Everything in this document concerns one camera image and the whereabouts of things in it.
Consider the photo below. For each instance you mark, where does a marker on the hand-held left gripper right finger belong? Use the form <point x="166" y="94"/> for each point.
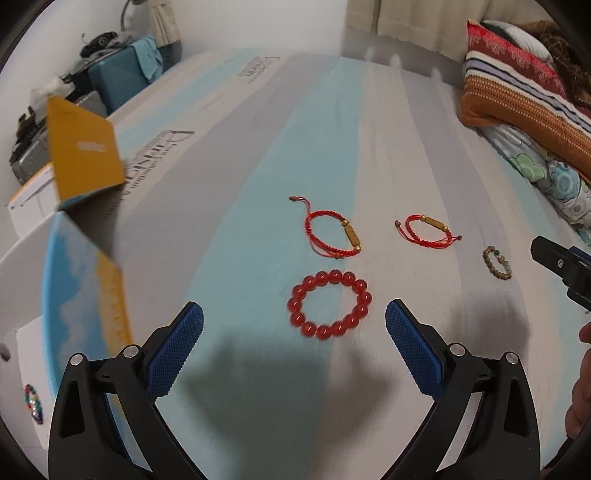
<point x="413" y="350"/>

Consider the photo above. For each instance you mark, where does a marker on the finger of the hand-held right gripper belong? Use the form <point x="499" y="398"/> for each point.
<point x="582" y="259"/>
<point x="551" y="256"/>

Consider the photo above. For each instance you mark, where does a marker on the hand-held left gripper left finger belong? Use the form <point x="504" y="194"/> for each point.
<point x="175" y="350"/>

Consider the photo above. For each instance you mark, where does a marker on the blue yellow cardboard box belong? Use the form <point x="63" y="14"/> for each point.
<point x="87" y="152"/>

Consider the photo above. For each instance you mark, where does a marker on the person's right hand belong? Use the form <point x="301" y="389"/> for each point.
<point x="581" y="401"/>

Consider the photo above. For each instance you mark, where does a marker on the floral quilt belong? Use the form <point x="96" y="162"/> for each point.
<point x="545" y="170"/>

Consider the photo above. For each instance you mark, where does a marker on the striped red brown pillow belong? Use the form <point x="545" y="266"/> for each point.
<point x="517" y="101"/>

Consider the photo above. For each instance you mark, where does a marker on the brown blanket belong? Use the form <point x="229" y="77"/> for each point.
<point x="568" y="60"/>

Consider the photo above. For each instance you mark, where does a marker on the grey pillow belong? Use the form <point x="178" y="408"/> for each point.
<point x="517" y="39"/>

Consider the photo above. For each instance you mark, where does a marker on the striped bed sheet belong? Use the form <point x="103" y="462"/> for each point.
<point x="277" y="138"/>

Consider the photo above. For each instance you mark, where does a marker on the grey suitcase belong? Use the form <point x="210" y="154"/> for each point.
<point x="32" y="152"/>

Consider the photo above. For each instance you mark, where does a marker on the beige window curtain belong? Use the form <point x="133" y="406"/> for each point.
<point x="415" y="23"/>

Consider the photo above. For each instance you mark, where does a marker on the teal suitcase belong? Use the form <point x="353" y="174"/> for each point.
<point x="115" y="83"/>

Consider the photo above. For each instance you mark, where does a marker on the light blue cloth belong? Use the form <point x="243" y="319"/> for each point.
<point x="150" y="60"/>

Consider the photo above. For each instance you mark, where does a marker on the white plastic bag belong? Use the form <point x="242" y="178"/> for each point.
<point x="48" y="87"/>

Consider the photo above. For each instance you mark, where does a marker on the black bag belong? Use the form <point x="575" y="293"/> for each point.
<point x="99" y="41"/>

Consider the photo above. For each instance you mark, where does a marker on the tied beige curtain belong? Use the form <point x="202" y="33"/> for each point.
<point x="164" y="21"/>

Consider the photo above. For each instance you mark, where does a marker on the blue desk lamp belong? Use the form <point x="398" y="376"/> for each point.
<point x="127" y="14"/>

